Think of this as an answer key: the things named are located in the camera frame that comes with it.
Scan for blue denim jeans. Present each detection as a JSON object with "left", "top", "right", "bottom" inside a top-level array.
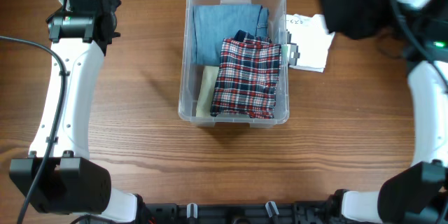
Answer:
[{"left": 193, "top": 4, "right": 270, "bottom": 67}]

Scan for cream cloth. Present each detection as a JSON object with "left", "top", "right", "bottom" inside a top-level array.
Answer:
[{"left": 196, "top": 66, "right": 219, "bottom": 118}]

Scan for plaid shirt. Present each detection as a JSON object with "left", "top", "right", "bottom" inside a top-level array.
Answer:
[{"left": 210, "top": 30, "right": 282, "bottom": 119}]

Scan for white t-shirt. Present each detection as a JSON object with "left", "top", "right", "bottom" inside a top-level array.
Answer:
[{"left": 286, "top": 14, "right": 335, "bottom": 73}]

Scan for black garment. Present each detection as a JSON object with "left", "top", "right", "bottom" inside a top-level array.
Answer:
[{"left": 319, "top": 0, "right": 393, "bottom": 40}]

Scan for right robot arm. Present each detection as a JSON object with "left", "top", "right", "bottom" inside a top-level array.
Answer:
[{"left": 340, "top": 0, "right": 447, "bottom": 223}]

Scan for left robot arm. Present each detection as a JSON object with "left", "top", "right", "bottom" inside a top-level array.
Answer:
[{"left": 9, "top": 0, "right": 139, "bottom": 223}]

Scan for clear plastic storage container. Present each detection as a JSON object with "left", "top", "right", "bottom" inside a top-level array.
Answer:
[{"left": 178, "top": 0, "right": 290, "bottom": 128}]

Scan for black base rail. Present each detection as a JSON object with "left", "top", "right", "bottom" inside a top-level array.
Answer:
[{"left": 133, "top": 201, "right": 351, "bottom": 224}]

